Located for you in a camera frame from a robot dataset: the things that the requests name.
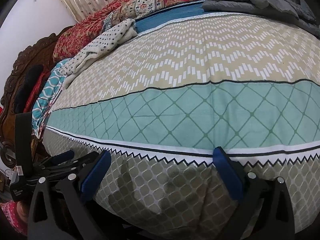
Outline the white navy patterned fleece garment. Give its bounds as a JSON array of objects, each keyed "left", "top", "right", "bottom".
[{"left": 59, "top": 18, "right": 137, "bottom": 89}]

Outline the carved dark wooden headboard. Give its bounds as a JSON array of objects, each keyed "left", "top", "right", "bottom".
[{"left": 0, "top": 25, "right": 73, "bottom": 168}]

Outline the patterned teal beige bedsheet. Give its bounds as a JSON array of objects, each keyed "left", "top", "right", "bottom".
[{"left": 43, "top": 3, "right": 319, "bottom": 239}]

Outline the red patchwork quilt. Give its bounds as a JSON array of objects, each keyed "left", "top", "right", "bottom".
[{"left": 53, "top": 0, "right": 196, "bottom": 62}]

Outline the dark grey padded jacket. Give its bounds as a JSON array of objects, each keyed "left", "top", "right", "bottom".
[{"left": 202, "top": 0, "right": 319, "bottom": 38}]

